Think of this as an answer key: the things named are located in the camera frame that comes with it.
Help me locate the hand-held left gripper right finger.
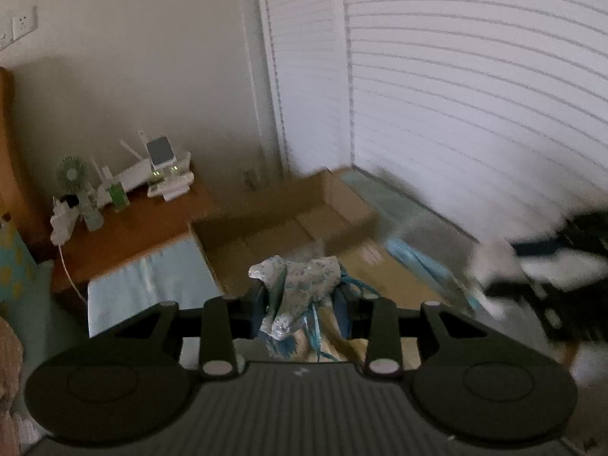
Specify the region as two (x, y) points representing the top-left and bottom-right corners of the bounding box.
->
(332, 286), (511, 381)

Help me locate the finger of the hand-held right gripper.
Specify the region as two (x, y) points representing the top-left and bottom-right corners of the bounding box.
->
(512, 238), (571, 258)
(483, 279), (535, 302)

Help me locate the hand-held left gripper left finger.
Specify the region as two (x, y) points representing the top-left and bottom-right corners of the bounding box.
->
(90, 280), (268, 381)

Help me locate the floral patterned cloth pouch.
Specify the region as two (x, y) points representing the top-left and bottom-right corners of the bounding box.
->
(248, 255), (381, 364)

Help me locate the light blue bed sheet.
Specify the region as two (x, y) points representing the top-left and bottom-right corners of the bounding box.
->
(87, 238), (224, 339)

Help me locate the wooden nightstand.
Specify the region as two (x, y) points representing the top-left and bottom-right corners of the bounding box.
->
(50, 178), (214, 295)

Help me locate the white flat set-top box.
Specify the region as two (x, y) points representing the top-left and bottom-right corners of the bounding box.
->
(146, 150), (196, 201)

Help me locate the green bottle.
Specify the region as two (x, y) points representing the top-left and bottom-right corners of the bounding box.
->
(108, 178), (130, 213)

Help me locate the white router with antennas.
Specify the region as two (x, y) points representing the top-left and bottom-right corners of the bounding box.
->
(101, 129), (165, 195)

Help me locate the small grey screen device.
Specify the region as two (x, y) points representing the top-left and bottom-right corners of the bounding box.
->
(146, 136), (174, 170)

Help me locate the white power strip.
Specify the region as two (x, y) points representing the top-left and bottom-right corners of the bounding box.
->
(49, 196), (81, 244)

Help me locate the teal bed cover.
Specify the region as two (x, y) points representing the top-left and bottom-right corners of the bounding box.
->
(0, 260), (92, 390)

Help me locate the small green desk fan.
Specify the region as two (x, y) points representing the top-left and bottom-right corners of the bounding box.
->
(55, 154), (104, 233)

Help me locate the yellow dotted pillow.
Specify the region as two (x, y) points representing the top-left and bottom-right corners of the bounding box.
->
(0, 221), (38, 302)

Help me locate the pink blanket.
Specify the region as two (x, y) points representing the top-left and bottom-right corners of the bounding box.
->
(0, 317), (25, 456)

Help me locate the wooden headboard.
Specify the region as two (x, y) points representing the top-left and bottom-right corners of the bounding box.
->
(0, 66), (48, 267)

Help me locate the white power cable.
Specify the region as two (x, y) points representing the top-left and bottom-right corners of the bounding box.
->
(57, 241), (89, 306)

